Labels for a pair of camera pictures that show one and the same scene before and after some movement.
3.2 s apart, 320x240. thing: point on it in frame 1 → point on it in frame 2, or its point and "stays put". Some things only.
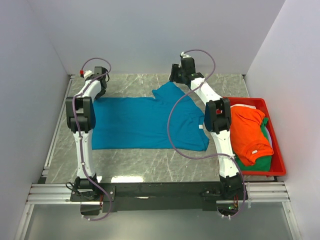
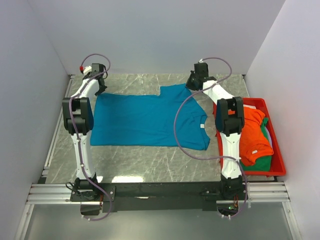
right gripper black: x=174 y=70 → x=188 y=84
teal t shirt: x=141 y=123 stays put
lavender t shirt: x=270 y=136 stays put
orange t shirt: x=249 y=141 stays put
